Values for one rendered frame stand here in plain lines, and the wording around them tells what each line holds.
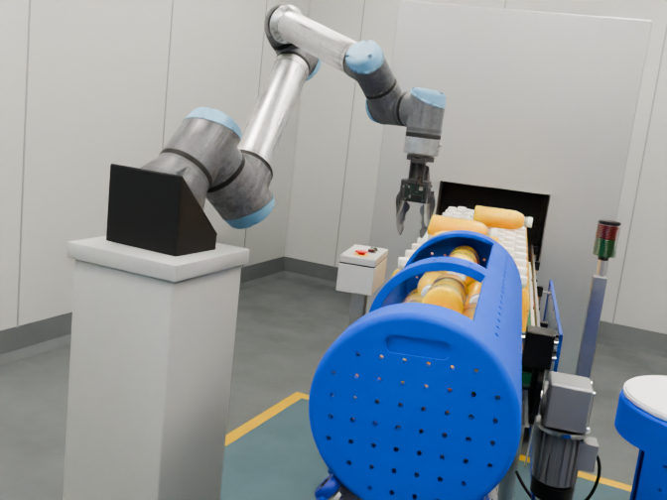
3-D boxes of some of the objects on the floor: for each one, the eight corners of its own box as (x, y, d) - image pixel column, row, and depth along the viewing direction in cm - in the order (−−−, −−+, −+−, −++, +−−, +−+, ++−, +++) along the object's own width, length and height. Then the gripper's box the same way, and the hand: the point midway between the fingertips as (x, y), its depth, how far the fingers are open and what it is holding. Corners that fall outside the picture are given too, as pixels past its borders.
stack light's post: (532, 623, 236) (593, 276, 217) (532, 615, 240) (592, 274, 220) (545, 626, 235) (607, 279, 216) (545, 618, 239) (606, 276, 220)
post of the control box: (315, 604, 233) (352, 286, 215) (318, 597, 237) (355, 284, 219) (327, 608, 232) (366, 289, 214) (330, 600, 236) (368, 286, 218)
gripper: (394, 153, 193) (383, 236, 197) (442, 159, 190) (430, 243, 194) (399, 153, 201) (389, 232, 205) (445, 158, 199) (434, 239, 202)
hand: (411, 231), depth 202 cm, fingers open, 5 cm apart
